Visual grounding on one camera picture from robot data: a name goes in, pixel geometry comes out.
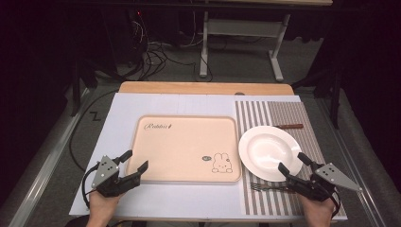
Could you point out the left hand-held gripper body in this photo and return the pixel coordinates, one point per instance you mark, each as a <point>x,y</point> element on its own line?
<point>105,171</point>

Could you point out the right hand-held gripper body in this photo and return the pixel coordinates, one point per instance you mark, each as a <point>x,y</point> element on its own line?
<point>331,176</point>

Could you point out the silver metal fork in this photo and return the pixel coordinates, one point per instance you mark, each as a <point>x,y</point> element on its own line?
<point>268,188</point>

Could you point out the white deep plate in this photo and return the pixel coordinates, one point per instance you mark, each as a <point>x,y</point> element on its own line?
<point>268,151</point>

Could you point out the beige tray with rabbit print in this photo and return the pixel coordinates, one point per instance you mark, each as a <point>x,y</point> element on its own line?
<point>183,148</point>

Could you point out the person's right hand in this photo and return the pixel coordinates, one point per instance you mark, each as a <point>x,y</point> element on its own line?
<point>318,214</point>

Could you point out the grey striped placemat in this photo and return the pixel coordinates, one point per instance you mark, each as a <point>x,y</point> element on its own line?
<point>290,113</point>

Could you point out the white board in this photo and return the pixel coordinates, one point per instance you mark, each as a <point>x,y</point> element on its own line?
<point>157,104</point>

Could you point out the black stand leg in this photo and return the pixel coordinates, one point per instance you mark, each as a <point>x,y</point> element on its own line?
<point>335,94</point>
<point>75,88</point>

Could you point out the wooden table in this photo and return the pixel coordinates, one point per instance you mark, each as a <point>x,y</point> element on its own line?
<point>205,87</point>

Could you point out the grey metal floor rail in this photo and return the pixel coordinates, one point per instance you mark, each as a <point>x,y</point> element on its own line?
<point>353,164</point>
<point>47,164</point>

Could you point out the white metal stand frame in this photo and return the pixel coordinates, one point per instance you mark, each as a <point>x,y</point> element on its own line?
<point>242,27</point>

